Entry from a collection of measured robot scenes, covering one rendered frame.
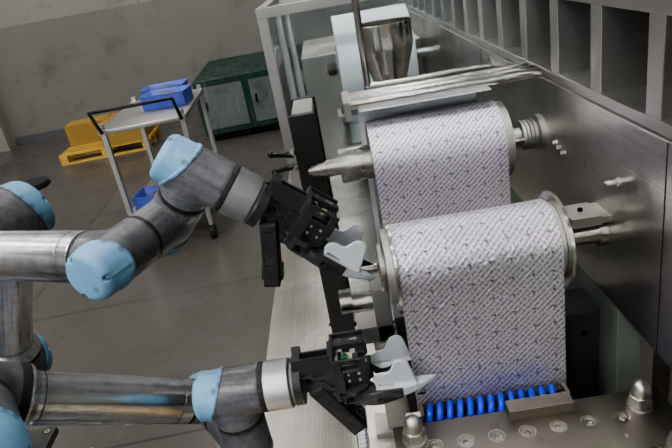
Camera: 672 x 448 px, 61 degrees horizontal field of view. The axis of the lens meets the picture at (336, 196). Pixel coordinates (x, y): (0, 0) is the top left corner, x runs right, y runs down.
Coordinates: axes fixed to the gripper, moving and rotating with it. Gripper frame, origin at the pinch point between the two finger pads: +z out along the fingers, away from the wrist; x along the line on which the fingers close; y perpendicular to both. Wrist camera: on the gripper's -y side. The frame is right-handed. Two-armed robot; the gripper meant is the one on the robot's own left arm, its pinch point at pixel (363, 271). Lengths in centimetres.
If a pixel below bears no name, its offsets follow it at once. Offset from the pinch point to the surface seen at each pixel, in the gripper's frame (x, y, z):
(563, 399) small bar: -13.4, 2.1, 32.0
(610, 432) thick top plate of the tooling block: -18.9, 3.5, 36.5
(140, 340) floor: 181, -176, -16
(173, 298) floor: 220, -170, -9
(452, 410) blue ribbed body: -11.1, -8.9, 20.4
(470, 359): -8.1, -1.4, 19.3
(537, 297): -8.1, 12.4, 21.5
